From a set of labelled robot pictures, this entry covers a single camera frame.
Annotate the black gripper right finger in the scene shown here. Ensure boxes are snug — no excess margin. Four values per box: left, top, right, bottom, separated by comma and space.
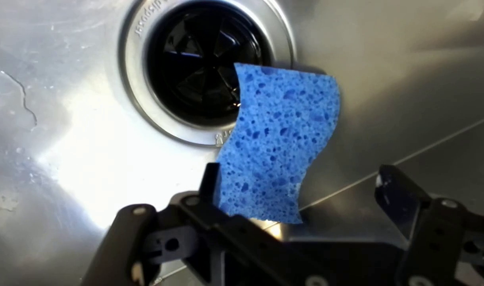
374, 163, 484, 286

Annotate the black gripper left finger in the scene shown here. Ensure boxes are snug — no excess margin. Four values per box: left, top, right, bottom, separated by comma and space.
81, 162, 242, 286

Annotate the blue sponge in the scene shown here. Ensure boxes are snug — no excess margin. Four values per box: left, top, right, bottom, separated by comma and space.
214, 62, 342, 227

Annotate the stainless steel sink basin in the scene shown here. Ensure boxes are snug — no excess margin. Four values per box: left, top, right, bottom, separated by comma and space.
0, 0, 484, 286

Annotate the round sink drain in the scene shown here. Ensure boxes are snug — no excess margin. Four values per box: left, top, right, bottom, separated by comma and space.
117, 0, 298, 149

